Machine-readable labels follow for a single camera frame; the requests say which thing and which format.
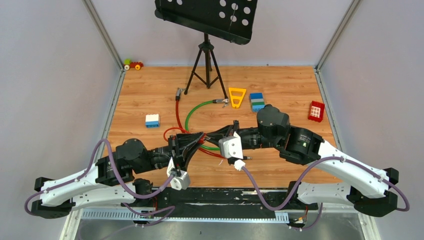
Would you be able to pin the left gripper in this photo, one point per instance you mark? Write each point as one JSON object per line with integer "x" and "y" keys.
{"x": 182, "y": 158}

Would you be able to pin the black music stand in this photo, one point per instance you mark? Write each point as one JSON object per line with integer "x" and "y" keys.
{"x": 229, "y": 20}

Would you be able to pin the toy car red green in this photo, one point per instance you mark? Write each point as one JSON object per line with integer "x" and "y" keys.
{"x": 129, "y": 64}

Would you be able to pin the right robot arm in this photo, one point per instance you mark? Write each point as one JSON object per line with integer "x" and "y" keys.
{"x": 370, "y": 190}

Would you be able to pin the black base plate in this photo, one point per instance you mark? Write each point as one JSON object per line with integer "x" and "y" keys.
{"x": 209, "y": 203}

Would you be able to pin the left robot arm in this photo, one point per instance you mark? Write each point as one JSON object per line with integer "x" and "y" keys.
{"x": 130, "y": 174}

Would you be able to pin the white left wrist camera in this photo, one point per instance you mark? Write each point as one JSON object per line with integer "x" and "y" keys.
{"x": 180, "y": 178}

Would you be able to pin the yellow triangular plastic piece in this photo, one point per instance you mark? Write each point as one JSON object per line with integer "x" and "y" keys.
{"x": 236, "y": 96}

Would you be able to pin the blue green stacked blocks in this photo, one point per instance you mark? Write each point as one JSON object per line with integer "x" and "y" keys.
{"x": 257, "y": 101}

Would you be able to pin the red padlock with thin cable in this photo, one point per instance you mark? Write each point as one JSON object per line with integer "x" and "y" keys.
{"x": 172, "y": 129}

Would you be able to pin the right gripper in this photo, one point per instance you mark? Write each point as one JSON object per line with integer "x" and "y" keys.
{"x": 227, "y": 131}

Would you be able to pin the white blue block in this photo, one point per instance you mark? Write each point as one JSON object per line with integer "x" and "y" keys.
{"x": 152, "y": 121}

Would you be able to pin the green cable lock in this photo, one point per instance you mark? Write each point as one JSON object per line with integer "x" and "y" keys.
{"x": 190, "y": 116}

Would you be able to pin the red window block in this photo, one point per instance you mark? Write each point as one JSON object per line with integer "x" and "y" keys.
{"x": 316, "y": 111}

